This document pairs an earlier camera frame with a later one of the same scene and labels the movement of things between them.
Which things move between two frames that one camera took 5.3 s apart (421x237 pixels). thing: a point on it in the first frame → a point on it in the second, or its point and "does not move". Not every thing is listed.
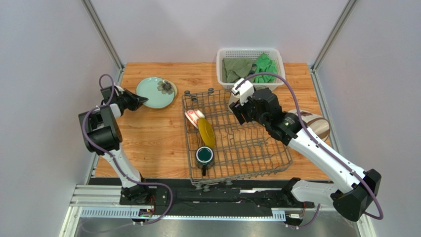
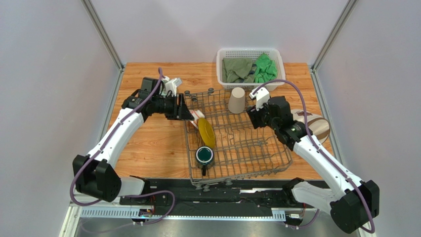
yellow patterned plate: [206, 132] does not move
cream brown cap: [320, 126] does not move
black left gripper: [135, 102] → [180, 111]
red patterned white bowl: [193, 116] does not move
